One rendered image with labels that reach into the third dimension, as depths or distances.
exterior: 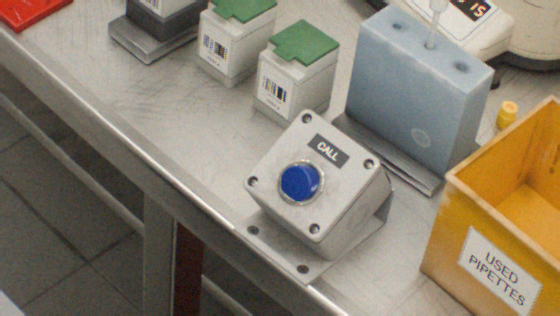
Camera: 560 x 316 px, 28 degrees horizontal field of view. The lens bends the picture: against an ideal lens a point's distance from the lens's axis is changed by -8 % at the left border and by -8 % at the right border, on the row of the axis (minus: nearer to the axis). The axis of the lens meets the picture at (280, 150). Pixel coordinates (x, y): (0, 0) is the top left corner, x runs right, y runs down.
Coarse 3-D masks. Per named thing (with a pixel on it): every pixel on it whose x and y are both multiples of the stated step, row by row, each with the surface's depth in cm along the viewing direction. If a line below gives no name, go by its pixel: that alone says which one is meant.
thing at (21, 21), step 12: (0, 0) 101; (12, 0) 101; (24, 0) 101; (36, 0) 101; (48, 0) 101; (60, 0) 100; (72, 0) 102; (0, 12) 99; (12, 12) 100; (24, 12) 100; (36, 12) 99; (48, 12) 100; (12, 24) 98; (24, 24) 98
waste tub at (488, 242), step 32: (512, 128) 81; (544, 128) 86; (480, 160) 80; (512, 160) 85; (544, 160) 88; (448, 192) 78; (480, 192) 84; (512, 192) 90; (544, 192) 89; (448, 224) 80; (480, 224) 77; (512, 224) 75; (544, 224) 88; (448, 256) 81; (480, 256) 78; (512, 256) 76; (544, 256) 73; (448, 288) 83; (480, 288) 80; (512, 288) 77; (544, 288) 75
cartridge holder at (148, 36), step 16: (128, 0) 97; (208, 0) 98; (128, 16) 98; (144, 16) 97; (160, 16) 96; (176, 16) 96; (192, 16) 98; (112, 32) 98; (128, 32) 97; (144, 32) 97; (160, 32) 96; (176, 32) 97; (192, 32) 99; (128, 48) 97; (144, 48) 96; (160, 48) 96
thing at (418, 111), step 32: (384, 32) 87; (416, 32) 87; (384, 64) 88; (416, 64) 85; (448, 64) 85; (480, 64) 86; (352, 96) 92; (384, 96) 90; (416, 96) 87; (448, 96) 85; (480, 96) 86; (352, 128) 93; (384, 128) 91; (416, 128) 89; (448, 128) 87; (384, 160) 91; (416, 160) 91; (448, 160) 88
